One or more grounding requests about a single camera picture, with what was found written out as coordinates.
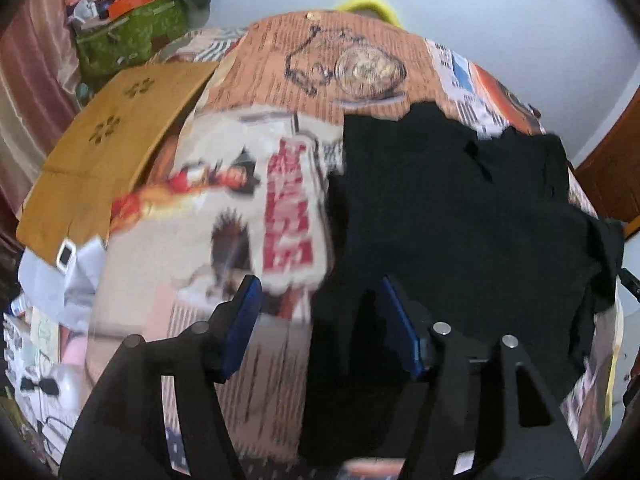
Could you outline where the black t-shirt with elephant print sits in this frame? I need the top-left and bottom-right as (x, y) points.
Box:
(298, 102), (624, 467)

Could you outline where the printed newspaper pattern bedspread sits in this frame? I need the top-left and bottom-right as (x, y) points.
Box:
(85, 12), (618, 472)

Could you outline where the white small device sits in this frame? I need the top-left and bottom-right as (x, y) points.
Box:
(55, 238), (77, 274)

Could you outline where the bamboo lap desk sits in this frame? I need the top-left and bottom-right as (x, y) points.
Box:
(16, 62), (218, 266)

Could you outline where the brown wooden door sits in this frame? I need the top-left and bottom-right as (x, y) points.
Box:
(575, 91), (640, 222)

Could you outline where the green cloth covered table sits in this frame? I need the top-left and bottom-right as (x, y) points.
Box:
(75, 0), (189, 90)

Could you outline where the striped red curtain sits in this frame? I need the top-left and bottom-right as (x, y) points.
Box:
(0, 0), (84, 221)

